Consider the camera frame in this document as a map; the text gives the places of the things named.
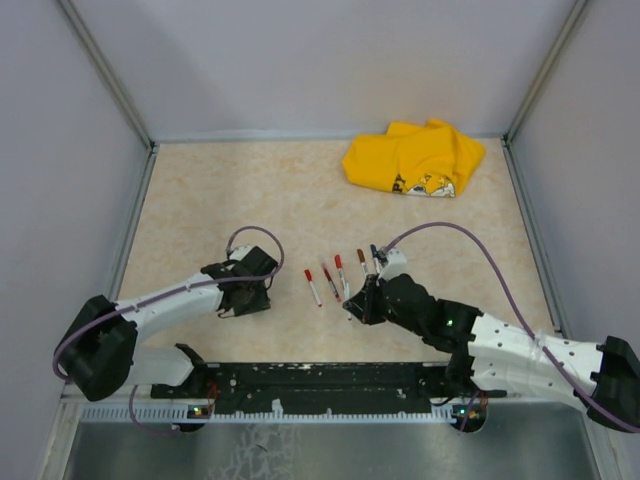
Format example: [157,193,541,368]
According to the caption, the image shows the dark red pen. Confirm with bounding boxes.
[320,257,342,303]

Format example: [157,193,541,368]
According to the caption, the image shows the white pen blue markings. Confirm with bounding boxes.
[356,248,369,278]

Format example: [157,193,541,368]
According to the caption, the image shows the white pen red tip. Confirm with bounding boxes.
[336,267,347,294]

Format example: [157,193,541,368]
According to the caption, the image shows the white pen red end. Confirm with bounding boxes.
[307,279,323,308]

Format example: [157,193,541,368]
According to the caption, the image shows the black capped marker pen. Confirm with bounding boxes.
[343,281,352,321]

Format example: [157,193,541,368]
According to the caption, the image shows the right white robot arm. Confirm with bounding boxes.
[343,274,639,433]

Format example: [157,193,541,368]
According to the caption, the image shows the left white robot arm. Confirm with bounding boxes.
[54,246,279,401]

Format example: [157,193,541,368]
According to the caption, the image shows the yellow folded t-shirt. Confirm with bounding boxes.
[342,118,486,198]

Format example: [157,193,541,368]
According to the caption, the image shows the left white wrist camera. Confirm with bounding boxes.
[227,244,254,262]

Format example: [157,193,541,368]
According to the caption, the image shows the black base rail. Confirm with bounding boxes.
[151,362,478,415]

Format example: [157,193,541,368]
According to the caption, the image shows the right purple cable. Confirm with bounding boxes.
[382,222,640,432]

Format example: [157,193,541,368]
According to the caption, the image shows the white slotted cable duct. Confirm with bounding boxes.
[81,401,468,424]

